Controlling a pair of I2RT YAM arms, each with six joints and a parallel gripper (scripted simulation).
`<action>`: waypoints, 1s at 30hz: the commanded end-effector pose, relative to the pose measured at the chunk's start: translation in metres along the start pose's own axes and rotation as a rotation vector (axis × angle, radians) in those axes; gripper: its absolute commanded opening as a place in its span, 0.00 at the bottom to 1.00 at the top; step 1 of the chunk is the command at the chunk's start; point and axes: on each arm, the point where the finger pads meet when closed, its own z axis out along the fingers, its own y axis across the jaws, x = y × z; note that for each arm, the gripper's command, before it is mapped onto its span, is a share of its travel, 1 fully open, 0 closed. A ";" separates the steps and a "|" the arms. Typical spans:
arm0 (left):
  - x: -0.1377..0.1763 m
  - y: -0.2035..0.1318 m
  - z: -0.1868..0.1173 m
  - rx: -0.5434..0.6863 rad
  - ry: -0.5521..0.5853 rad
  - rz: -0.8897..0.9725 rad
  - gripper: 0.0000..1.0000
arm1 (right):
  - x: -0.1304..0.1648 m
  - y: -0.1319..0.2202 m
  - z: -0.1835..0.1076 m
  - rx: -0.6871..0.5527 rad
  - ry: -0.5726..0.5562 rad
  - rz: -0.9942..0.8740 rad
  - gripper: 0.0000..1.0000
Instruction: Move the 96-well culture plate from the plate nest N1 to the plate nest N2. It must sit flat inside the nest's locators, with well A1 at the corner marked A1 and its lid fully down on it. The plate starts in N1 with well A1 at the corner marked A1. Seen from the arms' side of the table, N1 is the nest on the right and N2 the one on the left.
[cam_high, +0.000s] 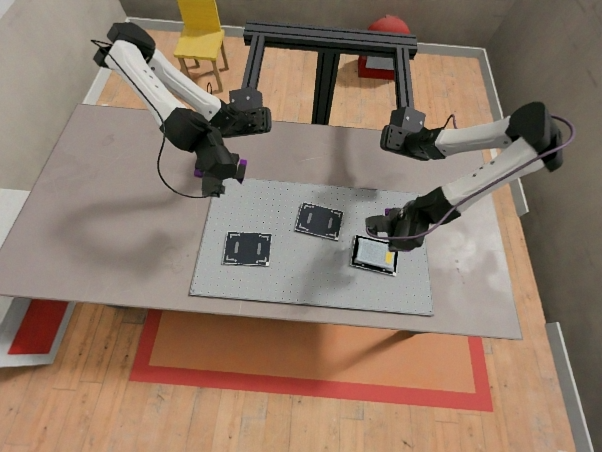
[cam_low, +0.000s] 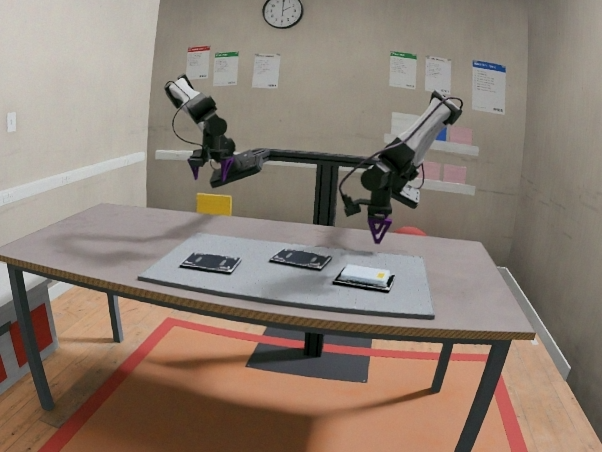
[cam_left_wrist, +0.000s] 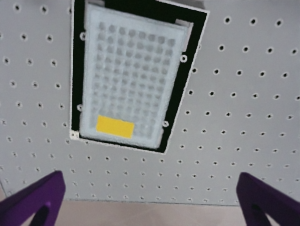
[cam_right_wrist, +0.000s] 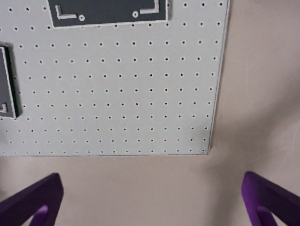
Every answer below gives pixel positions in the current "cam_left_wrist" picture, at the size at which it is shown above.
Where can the grey metal base plate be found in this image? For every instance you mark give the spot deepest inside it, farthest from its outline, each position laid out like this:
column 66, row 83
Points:
column 240, row 111

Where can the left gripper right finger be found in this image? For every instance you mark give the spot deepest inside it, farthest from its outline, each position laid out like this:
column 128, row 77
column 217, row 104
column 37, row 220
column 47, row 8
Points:
column 257, row 198

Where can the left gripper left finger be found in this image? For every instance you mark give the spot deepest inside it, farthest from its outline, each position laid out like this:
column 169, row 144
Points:
column 43, row 197

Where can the clear plastic plate lid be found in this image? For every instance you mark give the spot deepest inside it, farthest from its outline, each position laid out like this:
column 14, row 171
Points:
column 130, row 66

